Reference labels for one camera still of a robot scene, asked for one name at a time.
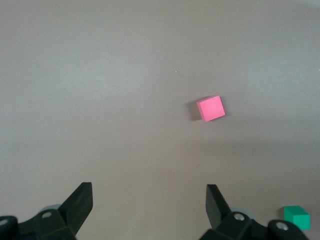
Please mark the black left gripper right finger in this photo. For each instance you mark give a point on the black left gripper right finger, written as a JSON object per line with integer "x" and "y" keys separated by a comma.
{"x": 220, "y": 212}

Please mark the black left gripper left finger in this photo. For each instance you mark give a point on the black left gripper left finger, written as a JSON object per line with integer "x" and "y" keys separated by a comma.
{"x": 72, "y": 210}

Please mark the green foam cube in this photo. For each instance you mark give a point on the green foam cube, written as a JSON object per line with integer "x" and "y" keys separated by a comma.
{"x": 298, "y": 218}

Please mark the pink foam cube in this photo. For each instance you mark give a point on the pink foam cube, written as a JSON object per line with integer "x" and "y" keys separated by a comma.
{"x": 211, "y": 108}

